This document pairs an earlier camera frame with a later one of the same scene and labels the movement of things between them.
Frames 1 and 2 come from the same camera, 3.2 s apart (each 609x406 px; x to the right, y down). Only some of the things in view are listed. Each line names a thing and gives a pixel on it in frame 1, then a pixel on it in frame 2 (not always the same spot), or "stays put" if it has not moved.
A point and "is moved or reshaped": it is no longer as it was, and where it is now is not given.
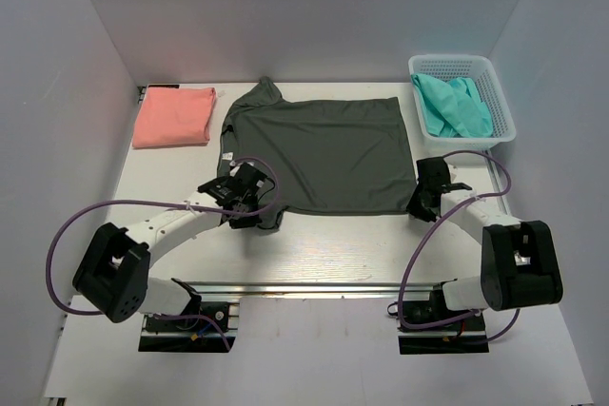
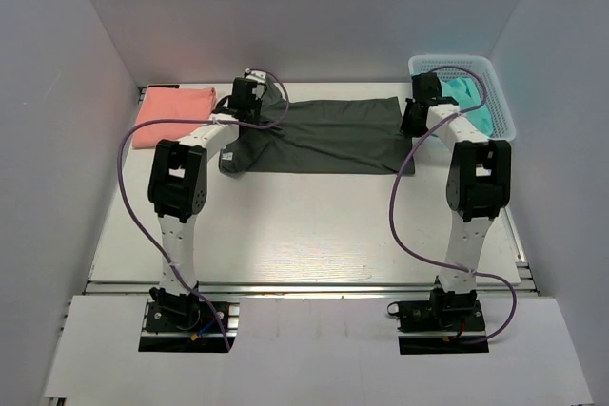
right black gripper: [413, 207] to [409, 128]
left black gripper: [245, 222] to [257, 104]
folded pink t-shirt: [174, 117] stays put
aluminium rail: [241, 289] stays put
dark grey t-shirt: [336, 157] is moved or reshaped
